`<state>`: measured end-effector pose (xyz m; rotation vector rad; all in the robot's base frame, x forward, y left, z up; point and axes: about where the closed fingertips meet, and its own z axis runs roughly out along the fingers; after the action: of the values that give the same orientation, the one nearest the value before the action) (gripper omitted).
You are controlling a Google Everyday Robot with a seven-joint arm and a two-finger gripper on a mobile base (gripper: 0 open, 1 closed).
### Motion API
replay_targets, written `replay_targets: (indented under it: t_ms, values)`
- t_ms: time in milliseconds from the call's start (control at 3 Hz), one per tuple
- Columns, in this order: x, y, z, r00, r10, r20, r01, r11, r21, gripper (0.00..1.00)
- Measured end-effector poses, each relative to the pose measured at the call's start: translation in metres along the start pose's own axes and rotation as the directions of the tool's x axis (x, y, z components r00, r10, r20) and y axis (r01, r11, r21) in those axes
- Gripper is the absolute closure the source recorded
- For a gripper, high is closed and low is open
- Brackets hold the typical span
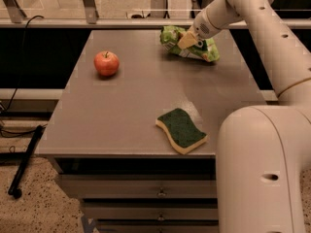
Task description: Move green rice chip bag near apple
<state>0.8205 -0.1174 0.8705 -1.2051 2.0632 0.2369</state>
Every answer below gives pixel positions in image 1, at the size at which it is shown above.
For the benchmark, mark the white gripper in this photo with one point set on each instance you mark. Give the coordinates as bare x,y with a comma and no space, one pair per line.
203,29

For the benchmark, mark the green rice chip bag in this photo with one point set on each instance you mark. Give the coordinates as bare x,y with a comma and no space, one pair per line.
205,50

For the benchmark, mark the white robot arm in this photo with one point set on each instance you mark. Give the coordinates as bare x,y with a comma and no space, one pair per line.
262,150

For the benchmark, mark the red apple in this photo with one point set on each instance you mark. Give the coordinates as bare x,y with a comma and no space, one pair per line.
106,63

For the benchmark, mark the green and yellow sponge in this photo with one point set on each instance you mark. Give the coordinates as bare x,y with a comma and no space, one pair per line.
180,130

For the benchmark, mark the grey drawer cabinet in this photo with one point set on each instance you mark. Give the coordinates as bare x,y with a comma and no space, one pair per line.
107,125

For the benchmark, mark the top grey drawer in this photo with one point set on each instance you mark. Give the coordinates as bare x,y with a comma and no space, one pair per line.
103,187

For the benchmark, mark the grey drawer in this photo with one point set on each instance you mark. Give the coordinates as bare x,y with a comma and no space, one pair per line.
150,226
103,187
171,209

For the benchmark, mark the middle grey drawer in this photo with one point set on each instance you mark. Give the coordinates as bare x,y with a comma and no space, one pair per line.
171,209

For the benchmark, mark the bottom grey drawer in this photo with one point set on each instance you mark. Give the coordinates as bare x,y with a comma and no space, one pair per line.
150,226

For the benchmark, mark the black rod on floor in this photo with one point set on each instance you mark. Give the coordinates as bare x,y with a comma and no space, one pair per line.
14,190

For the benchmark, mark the metal railing frame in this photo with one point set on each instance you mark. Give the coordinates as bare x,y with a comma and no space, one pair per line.
98,13

